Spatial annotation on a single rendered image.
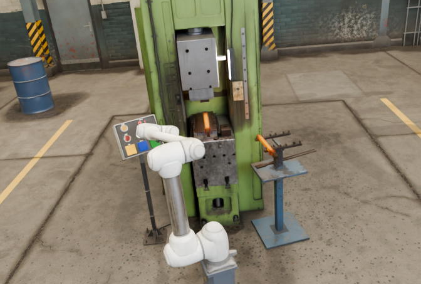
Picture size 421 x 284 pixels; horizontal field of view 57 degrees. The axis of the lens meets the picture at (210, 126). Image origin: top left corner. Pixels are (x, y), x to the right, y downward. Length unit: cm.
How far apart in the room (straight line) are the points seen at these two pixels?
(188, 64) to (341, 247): 200
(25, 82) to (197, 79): 471
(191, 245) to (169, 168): 50
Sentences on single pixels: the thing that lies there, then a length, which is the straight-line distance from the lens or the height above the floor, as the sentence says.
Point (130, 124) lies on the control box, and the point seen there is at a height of 118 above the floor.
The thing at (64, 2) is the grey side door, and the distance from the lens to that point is 972.
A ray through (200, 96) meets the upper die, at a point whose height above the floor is 130.
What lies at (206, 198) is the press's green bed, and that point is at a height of 34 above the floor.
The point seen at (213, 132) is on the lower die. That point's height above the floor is 97.
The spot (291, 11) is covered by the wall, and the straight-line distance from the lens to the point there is 921.
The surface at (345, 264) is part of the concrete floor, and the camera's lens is 349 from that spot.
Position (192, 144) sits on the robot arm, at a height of 142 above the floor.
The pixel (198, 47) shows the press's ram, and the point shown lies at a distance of 308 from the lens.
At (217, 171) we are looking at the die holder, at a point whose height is 62.
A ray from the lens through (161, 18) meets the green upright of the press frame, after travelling 318.
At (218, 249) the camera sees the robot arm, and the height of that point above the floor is 76.
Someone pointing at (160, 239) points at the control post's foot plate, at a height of 1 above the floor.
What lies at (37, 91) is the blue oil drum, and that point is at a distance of 748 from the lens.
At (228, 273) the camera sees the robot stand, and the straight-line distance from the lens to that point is 258.
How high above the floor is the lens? 239
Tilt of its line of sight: 24 degrees down
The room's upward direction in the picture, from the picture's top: 5 degrees counter-clockwise
